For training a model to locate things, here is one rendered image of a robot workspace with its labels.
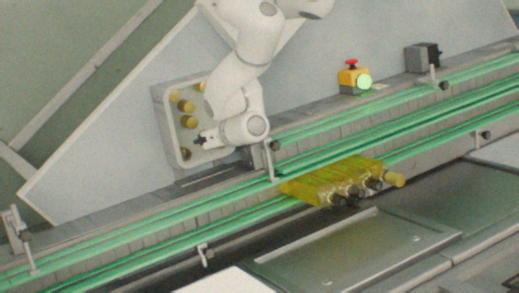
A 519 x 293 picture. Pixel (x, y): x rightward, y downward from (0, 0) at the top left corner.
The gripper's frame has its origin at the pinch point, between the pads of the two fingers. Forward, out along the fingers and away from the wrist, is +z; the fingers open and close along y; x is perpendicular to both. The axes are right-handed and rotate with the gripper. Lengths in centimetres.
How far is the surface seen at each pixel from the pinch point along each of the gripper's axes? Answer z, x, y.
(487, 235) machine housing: -44, -42, 45
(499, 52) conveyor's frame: -3, 0, 109
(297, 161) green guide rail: -6.4, -13.1, 20.1
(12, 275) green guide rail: -3, -17, -57
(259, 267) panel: -13.0, -34.5, -2.8
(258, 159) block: -1.8, -9.3, 11.0
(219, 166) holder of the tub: 10.7, -8.8, 4.8
